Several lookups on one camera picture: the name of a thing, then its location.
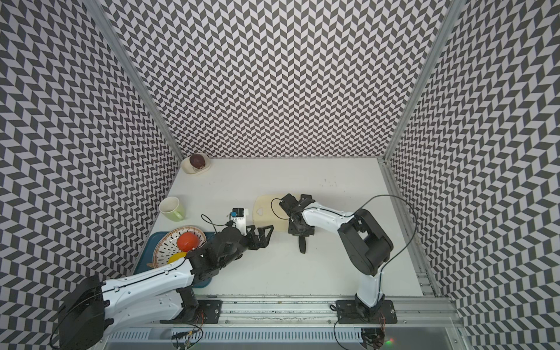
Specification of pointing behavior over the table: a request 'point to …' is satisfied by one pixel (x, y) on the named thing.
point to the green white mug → (170, 208)
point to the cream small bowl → (187, 168)
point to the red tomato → (187, 240)
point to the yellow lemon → (176, 257)
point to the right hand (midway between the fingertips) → (300, 234)
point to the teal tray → (146, 260)
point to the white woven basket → (167, 246)
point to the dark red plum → (197, 160)
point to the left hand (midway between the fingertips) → (264, 229)
